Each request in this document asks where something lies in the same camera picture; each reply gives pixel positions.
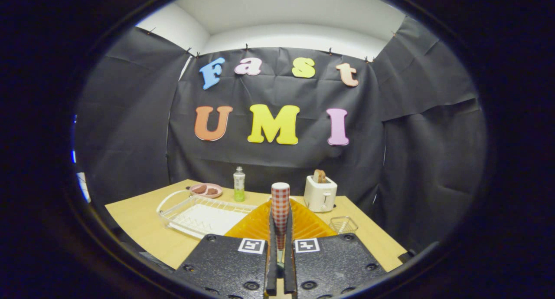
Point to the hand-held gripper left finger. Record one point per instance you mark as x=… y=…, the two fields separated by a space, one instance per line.
x=272 y=264

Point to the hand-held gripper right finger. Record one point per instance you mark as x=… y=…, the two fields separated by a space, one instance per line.
x=289 y=268

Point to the pink dish with brown food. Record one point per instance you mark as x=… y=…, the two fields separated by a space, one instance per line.
x=206 y=190

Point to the white toaster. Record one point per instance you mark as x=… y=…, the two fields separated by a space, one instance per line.
x=320 y=195

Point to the clear bottle with green liquid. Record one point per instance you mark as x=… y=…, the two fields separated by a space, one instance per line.
x=239 y=186

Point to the brown bread slice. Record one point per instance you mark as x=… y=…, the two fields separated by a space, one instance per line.
x=319 y=176

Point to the black rectangular block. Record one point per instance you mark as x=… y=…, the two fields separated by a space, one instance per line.
x=407 y=255

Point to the white printed board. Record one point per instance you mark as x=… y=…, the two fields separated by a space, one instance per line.
x=83 y=186

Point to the black backdrop cloth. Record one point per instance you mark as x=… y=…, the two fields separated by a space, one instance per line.
x=130 y=116

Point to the blue lit screen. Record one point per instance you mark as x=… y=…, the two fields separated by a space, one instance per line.
x=73 y=153

